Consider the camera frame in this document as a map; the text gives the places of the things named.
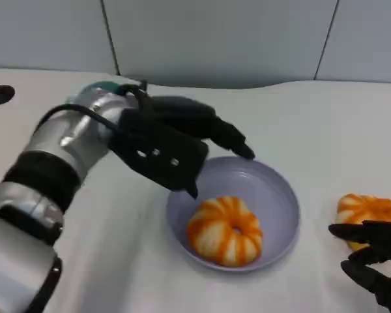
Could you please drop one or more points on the pale green mug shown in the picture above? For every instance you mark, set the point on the pale green mug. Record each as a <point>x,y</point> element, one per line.
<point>104,86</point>

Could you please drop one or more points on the lilac plate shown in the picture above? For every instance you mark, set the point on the lilac plate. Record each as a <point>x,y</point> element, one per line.
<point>267,195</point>

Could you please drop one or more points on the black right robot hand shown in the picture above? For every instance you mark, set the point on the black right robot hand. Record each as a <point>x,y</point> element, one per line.
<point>387,234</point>

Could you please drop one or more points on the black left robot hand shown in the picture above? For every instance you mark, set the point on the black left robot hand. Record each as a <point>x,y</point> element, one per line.
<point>189,114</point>

